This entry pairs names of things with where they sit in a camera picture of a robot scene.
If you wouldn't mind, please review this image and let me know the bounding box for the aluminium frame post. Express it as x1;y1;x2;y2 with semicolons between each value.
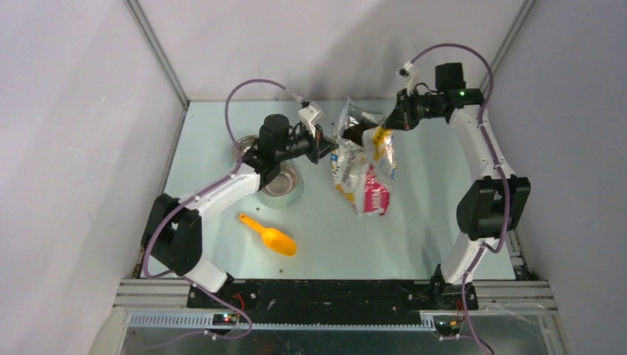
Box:
122;0;190;109
479;0;538;98

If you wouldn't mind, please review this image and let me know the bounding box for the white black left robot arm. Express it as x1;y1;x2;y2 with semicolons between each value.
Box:
141;114;338;308

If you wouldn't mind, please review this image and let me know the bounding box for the grey slotted cable duct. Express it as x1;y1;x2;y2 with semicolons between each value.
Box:
127;312;435;331

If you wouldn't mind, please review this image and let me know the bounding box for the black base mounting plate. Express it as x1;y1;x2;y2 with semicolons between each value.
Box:
217;279;478;325

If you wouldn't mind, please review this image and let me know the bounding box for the aluminium frame post right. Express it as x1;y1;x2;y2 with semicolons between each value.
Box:
479;0;538;98

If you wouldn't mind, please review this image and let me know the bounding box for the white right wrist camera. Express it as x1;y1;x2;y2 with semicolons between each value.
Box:
398;61;420;95

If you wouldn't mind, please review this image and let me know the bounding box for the orange plastic scoop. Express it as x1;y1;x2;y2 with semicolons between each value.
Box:
238;214;298;257

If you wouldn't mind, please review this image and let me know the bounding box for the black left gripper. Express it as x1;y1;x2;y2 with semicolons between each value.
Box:
275;122;339;164

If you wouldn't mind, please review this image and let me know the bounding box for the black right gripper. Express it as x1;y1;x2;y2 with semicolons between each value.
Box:
382;87;444;132

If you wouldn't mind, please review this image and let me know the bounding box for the aluminium frame post left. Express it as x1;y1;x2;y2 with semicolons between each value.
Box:
122;0;190;109

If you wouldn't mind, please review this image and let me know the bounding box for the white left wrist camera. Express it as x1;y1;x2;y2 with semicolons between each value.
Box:
298;102;323;138

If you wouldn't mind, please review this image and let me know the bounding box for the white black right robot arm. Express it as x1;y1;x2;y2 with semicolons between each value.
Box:
383;62;531;309

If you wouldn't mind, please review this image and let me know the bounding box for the white yellow pet food bag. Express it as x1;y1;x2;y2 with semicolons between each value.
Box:
330;99;398;216

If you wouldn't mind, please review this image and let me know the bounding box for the steel bowl in green stand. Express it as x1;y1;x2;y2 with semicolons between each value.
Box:
257;163;305;209

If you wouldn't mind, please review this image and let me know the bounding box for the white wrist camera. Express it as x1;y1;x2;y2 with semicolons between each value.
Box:
298;102;323;138
398;61;420;95

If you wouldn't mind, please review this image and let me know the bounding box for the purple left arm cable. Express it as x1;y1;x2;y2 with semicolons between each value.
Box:
142;78;310;342

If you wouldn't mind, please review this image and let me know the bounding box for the small steel bowl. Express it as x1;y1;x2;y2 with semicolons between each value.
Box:
231;135;258;160

